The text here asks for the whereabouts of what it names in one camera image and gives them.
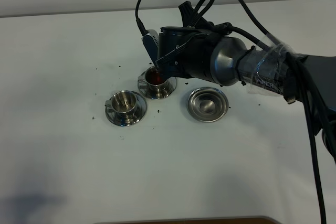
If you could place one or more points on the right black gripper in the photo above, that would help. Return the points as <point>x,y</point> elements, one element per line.
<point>189,13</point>

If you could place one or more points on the right black silver robot arm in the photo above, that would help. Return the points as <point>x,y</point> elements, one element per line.
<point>224,54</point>

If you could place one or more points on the far stainless steel teacup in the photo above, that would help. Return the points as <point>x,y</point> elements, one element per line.
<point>152,80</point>

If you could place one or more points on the stainless steel teacup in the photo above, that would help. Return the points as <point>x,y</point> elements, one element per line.
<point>122,102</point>
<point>152,80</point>

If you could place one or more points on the steel teapot saucer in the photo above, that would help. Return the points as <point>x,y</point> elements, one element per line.
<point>207,104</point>

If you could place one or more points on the near stainless steel teacup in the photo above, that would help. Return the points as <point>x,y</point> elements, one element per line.
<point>122,102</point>

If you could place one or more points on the far steel cup saucer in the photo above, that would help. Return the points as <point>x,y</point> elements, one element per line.
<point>161,94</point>

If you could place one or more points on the steel cup saucer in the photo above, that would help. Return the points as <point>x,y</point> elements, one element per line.
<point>133,117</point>
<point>161,94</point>

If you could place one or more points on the near steel cup saucer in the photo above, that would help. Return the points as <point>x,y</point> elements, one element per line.
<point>133,117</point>

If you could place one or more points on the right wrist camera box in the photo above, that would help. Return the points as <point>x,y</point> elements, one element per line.
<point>150,41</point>

